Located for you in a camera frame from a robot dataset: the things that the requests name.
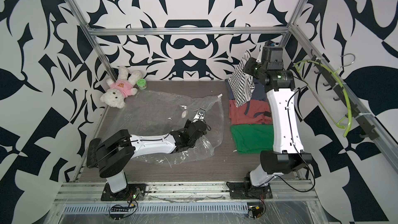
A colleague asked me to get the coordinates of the blue tank top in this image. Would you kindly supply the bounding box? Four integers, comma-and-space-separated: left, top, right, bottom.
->
225, 78, 268, 102

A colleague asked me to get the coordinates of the striped white black garment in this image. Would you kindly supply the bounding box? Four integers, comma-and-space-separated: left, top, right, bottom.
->
228, 50, 255, 107

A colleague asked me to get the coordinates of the red tank top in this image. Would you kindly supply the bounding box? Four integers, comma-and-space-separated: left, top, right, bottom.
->
229, 100, 273, 125

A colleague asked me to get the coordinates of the clear plastic vacuum bag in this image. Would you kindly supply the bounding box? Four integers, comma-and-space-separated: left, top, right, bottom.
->
99, 90, 224, 166

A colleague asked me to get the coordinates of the green garment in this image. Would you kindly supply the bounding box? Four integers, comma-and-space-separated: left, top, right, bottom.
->
230, 124, 274, 154

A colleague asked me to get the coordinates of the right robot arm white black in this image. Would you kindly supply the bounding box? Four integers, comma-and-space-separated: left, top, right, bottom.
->
244, 46, 313, 190

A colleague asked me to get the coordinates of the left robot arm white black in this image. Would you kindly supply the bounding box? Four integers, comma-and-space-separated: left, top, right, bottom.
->
87, 120, 211, 196

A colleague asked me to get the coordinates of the green clothes hanger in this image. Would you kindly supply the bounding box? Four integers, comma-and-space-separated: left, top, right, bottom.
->
293, 59, 353, 138

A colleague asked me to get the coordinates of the white teddy bear pink shirt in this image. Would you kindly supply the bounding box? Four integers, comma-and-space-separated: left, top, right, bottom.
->
99, 66, 143, 109

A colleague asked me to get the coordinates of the black oblong case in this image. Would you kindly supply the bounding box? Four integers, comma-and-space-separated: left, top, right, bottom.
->
86, 138, 101, 168

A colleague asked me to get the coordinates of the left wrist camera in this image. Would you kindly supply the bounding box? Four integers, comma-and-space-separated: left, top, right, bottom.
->
192, 108, 206, 123

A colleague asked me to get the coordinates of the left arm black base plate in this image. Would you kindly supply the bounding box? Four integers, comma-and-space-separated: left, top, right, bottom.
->
101, 183, 147, 202

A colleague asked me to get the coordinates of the metal wire hanger hook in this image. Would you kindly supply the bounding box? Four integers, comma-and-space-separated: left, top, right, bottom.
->
332, 52, 356, 74

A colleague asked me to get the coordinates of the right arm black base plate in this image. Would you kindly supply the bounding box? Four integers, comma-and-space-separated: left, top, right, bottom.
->
226, 181, 273, 200

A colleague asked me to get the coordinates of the black wall hook rack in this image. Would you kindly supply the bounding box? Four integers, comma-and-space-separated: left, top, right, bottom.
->
310, 53, 380, 141

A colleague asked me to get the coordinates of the white slotted cable duct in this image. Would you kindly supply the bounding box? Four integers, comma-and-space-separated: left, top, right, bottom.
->
63, 202, 249, 215

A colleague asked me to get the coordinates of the aluminium cage frame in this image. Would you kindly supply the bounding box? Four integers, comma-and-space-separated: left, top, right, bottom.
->
65, 0, 398, 170

